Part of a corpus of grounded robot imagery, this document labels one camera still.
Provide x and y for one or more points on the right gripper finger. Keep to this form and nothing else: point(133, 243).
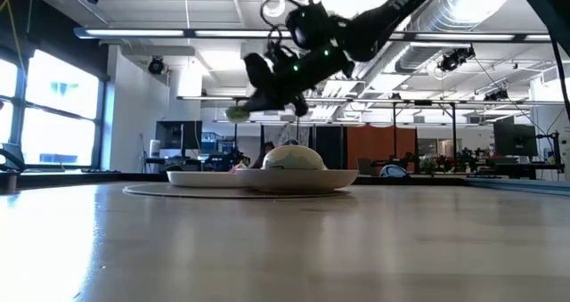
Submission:
point(257, 72)
point(265, 103)

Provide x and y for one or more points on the small green donut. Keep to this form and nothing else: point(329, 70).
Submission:
point(236, 115)

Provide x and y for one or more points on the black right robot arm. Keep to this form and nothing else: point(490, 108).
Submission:
point(392, 8)

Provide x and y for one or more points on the person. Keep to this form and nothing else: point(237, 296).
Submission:
point(265, 157)

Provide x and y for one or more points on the white sprinkled donut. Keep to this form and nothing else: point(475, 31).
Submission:
point(294, 158)

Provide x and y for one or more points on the black curtain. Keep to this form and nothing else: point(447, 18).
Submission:
point(329, 146)

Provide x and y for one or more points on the beige round plate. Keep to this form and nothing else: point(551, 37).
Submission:
point(303, 181)

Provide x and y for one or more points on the black computer monitor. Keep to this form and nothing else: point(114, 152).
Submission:
point(178, 135)
point(514, 139)

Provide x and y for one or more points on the white round plate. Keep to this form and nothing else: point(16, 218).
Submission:
point(200, 178)

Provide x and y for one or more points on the grey round placemat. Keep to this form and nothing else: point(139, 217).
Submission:
point(178, 190)

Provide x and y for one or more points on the blue white helmet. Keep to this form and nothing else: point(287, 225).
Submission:
point(393, 171)

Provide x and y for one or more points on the long ceiling light bar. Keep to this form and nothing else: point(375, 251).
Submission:
point(467, 37)
point(133, 33)

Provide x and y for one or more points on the small background plant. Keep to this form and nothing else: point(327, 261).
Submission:
point(429, 165)

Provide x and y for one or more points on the large bright window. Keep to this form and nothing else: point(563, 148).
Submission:
point(58, 110)

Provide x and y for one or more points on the blue mat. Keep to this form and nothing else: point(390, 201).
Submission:
point(521, 186)

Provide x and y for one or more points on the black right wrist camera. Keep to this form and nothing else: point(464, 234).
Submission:
point(309, 26)

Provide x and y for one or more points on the orange partition wall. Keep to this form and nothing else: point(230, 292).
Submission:
point(378, 146)

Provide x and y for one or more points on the black ceiling camera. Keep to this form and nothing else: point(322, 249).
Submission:
point(156, 65)
point(454, 60)

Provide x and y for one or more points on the silver ventilation duct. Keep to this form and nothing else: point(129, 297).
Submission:
point(467, 8)

